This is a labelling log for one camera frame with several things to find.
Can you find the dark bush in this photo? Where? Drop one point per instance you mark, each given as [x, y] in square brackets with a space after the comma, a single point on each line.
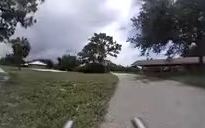
[91, 68]

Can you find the tall broad tree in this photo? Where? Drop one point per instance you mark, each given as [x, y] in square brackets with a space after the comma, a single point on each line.
[98, 46]

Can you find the grass field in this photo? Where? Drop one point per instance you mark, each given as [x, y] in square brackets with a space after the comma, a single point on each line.
[46, 96]

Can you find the building with pale roof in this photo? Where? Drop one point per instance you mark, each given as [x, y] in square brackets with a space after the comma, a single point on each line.
[36, 63]

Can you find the grey concrete path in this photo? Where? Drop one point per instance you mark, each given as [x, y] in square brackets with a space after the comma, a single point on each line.
[156, 106]

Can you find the robot's own part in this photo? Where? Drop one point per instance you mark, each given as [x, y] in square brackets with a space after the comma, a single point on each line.
[138, 123]
[68, 124]

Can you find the open shelter with brown roof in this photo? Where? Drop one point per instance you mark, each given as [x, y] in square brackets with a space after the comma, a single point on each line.
[176, 63]

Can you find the small tree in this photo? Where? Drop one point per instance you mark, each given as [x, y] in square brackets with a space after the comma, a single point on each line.
[20, 48]

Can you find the large tree overhanging path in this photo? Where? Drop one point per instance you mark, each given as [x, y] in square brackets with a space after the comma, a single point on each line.
[180, 23]

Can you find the grass verge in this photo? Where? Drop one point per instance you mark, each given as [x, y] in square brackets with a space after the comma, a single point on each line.
[193, 80]

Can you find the overhanging tree with dark leaves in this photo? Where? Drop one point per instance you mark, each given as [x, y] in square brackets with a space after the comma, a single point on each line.
[6, 15]

